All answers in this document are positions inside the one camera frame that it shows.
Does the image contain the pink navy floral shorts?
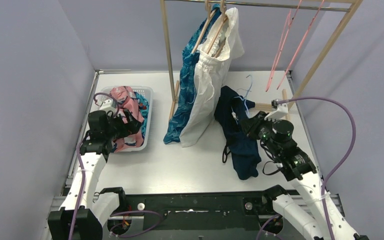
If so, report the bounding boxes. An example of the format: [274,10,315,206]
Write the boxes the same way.
[110,86,145,153]

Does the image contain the pink plastic hanger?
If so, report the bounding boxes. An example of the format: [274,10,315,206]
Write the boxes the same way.
[276,0,326,91]

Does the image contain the wooden hanger rear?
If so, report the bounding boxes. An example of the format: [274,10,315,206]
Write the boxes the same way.
[191,0,216,54]

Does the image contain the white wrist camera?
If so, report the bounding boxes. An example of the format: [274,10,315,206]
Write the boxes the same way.
[264,99,289,121]
[99,98,118,116]

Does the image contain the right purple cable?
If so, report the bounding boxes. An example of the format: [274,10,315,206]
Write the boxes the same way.
[256,96,357,240]

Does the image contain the dark teal patterned shorts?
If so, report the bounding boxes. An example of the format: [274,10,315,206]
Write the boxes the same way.
[163,21,205,145]

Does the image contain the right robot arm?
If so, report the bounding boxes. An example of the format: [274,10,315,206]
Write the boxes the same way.
[239,111,368,240]

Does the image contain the pink hanger of floral shorts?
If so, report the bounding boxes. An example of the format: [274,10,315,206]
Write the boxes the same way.
[265,0,302,92]

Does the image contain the navy blue shorts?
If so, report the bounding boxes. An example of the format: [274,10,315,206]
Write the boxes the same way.
[214,86,262,180]

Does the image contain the light blue shark shorts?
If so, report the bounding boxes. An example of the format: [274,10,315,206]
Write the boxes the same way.
[134,91,149,138]

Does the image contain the wooden hanger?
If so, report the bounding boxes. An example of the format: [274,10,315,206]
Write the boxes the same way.
[191,0,216,54]
[206,0,227,55]

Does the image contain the wooden clothes rack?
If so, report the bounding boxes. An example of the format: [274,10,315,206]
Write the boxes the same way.
[159,0,363,119]

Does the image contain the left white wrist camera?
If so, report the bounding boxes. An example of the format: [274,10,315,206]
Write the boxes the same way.
[99,98,118,116]

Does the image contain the wooden hanger front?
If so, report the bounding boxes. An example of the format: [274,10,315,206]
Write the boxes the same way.
[206,0,227,55]

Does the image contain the white drawstring shorts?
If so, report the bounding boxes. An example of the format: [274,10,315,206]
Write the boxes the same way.
[180,7,245,148]

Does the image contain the light blue hanger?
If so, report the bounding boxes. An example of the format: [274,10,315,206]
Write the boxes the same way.
[230,74,254,125]

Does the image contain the white plastic basket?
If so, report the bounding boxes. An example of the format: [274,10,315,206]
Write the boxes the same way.
[92,85,154,153]

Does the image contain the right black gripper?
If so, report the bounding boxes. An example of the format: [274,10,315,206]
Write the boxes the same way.
[240,110,281,155]

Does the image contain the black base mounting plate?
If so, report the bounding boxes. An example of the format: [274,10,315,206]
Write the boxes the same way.
[104,191,275,235]

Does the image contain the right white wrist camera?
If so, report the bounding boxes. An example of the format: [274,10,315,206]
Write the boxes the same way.
[264,99,289,121]

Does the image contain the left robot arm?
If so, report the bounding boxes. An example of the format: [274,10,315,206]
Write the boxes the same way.
[47,109,142,240]

